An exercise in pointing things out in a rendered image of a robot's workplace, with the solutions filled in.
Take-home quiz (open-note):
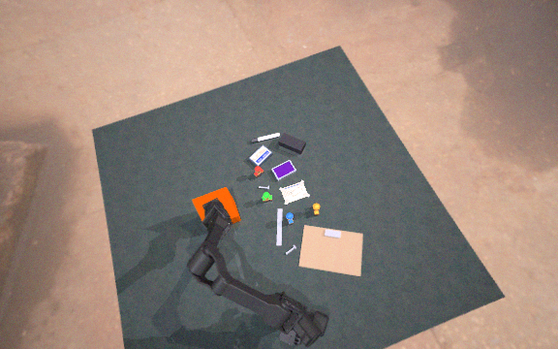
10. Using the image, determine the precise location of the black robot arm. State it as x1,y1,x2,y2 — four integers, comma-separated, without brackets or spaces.
187,198,323,348

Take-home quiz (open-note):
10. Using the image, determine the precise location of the red-handled rubber stamp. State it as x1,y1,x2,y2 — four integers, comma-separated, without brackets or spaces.
254,166,264,178

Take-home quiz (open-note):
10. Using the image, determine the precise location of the cream inspection card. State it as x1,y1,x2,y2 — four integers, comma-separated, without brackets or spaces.
279,180,310,205

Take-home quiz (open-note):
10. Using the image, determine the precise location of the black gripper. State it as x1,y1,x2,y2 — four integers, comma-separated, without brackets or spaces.
300,303,329,336

